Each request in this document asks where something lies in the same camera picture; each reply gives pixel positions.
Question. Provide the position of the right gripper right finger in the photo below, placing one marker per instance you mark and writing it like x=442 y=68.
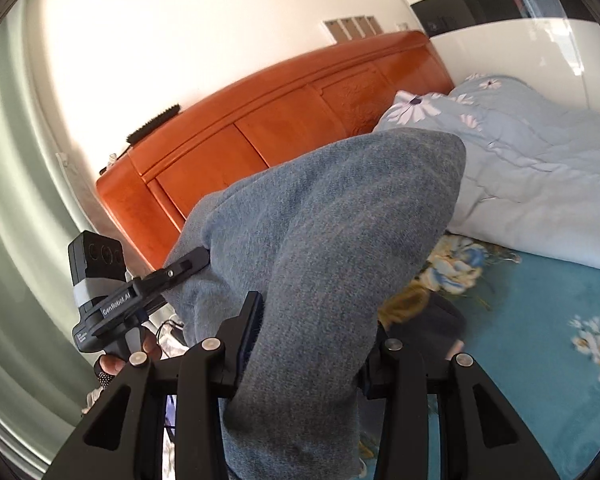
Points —
x=481 y=436

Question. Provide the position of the teal floral bed blanket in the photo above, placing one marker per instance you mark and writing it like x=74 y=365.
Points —
x=533 y=324

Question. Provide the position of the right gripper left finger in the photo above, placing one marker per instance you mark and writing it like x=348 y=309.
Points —
x=199 y=379

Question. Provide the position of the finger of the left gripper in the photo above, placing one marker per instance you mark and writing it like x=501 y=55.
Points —
x=181 y=269

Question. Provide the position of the orange wooden headboard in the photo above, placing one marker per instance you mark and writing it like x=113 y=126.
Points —
x=263 y=120

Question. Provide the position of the beige wall switch panel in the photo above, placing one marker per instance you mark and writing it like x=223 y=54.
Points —
x=352 y=28

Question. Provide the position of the white black-striped wardrobe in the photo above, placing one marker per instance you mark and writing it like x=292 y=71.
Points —
x=553 y=45

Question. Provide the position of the black comb on headboard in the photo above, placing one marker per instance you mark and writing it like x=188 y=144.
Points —
x=153 y=124

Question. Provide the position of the light blue floral quilt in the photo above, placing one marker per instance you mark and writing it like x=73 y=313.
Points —
x=532 y=175

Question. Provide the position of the dark navy folded garment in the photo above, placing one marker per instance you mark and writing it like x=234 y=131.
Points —
x=425 y=321

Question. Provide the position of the grey knitted sweater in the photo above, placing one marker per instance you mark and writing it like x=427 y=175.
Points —
x=326 y=239

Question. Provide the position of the left hand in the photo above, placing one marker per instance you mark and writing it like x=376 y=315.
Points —
x=108 y=365

